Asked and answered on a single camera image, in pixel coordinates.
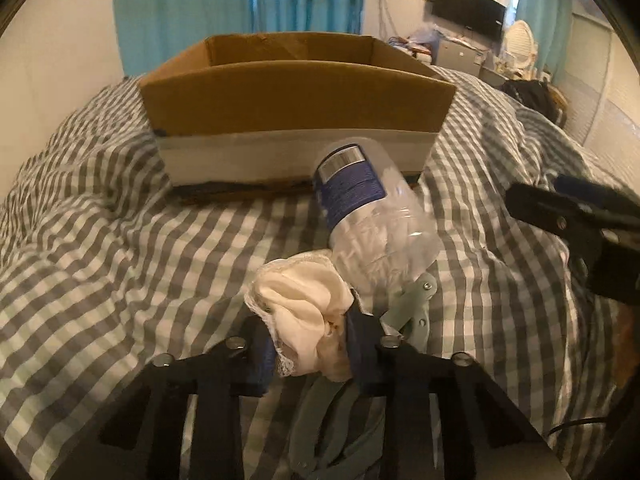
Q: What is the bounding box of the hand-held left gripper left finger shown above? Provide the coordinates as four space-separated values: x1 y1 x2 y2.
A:
50 317 278 480

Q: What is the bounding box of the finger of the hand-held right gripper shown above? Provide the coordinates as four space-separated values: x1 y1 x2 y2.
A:
552 174 640 211
505 182 608 247

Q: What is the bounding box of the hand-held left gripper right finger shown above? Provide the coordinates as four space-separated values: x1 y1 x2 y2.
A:
342 304 551 480

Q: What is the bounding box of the white cloth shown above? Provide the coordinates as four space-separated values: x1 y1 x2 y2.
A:
244 254 359 384

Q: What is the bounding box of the cardboard box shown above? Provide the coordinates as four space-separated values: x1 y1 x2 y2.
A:
137 32 457 197

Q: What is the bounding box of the black bag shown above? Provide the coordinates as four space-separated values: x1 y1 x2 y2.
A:
501 78 565 122

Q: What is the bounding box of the white wardrobe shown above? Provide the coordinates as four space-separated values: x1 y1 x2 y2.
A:
559 0 640 162

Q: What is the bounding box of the white round-back chair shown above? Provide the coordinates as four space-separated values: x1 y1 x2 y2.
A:
502 19 539 79

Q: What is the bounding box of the clear plastic bottle blue label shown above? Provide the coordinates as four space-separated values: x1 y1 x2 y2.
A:
312 139 446 297

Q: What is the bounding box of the grey white checked blanket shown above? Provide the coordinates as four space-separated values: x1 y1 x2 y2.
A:
0 64 640 480

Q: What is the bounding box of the grey cabinet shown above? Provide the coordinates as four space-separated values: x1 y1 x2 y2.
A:
437 40 490 79

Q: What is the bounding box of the narrow blue curtain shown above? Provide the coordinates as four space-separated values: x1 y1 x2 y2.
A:
515 0 577 69

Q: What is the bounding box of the pile of clothes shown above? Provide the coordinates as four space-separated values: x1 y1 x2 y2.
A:
387 24 442 64

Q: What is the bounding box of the wide blue curtain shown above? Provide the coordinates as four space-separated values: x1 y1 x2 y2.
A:
112 0 252 79

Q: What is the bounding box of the black cable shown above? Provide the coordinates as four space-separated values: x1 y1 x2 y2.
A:
547 414 617 439

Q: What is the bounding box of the black wall television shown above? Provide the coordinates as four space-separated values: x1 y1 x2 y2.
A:
431 0 507 44

